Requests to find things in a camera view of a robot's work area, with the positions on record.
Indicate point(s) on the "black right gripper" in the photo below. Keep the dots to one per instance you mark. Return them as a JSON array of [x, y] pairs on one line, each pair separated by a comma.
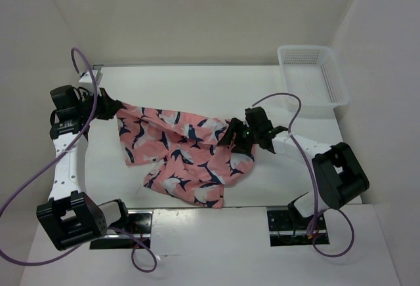
[[233, 126]]

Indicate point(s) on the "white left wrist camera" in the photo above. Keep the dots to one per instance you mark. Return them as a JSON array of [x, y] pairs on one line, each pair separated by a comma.
[[86, 82]]

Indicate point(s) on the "pink shark print shorts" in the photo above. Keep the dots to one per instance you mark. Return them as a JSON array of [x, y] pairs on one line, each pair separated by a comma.
[[187, 161]]

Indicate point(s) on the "white plastic basket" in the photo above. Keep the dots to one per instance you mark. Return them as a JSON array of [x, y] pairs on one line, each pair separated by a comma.
[[314, 75]]

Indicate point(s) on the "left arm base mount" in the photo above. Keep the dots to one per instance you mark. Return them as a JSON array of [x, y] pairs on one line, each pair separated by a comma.
[[139, 224]]

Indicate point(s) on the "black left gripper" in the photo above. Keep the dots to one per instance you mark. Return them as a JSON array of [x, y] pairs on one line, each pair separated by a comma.
[[109, 106]]

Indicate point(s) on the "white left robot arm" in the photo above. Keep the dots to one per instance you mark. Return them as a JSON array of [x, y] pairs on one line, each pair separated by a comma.
[[70, 217]]

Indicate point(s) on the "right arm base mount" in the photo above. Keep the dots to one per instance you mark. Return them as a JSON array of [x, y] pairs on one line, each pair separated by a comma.
[[285, 229]]

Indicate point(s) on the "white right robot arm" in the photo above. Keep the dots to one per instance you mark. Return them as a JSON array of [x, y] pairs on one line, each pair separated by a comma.
[[335, 172]]

